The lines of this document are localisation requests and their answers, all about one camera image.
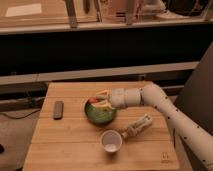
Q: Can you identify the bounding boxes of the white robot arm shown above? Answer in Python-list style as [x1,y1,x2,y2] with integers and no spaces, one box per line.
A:
[93,83,213,171]

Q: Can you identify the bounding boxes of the dark rectangular block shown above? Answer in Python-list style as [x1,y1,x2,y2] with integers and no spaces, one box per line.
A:
[53,101,64,120]

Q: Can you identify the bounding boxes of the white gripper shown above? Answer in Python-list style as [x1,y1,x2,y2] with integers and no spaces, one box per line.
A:
[92,88,141,108]

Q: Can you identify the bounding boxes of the dark panel at right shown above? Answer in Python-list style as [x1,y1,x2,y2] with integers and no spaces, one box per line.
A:
[175,42,213,135]

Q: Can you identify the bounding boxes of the red pepper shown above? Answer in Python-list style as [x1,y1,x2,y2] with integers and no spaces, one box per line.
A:
[89,98,99,103]

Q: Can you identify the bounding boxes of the wooden table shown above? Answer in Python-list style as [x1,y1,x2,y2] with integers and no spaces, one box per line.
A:
[23,82,179,171]

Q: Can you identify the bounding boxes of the black cable on floor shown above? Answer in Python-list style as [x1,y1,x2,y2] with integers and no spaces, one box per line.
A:
[0,108,42,120]

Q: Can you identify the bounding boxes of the green bowl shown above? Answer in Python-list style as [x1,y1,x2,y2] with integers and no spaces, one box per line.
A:
[84,100,117,125]

